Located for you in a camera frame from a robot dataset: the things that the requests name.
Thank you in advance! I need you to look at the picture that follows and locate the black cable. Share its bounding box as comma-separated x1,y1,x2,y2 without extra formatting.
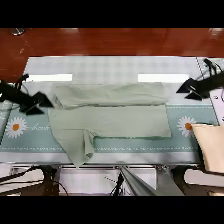
104,171,126,197

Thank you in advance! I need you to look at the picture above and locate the beige garment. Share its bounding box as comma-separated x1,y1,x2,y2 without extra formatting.
191,122,224,175

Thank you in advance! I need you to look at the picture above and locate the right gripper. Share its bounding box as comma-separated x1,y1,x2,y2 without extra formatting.
175,73,217,101

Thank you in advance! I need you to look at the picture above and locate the silver frame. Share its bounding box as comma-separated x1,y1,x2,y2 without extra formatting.
0,161,224,197

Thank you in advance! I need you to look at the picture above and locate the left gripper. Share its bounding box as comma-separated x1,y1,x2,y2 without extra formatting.
7,85,55,116

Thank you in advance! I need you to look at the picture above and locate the pale green T-shirt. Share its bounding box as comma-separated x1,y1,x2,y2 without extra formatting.
47,81,172,168

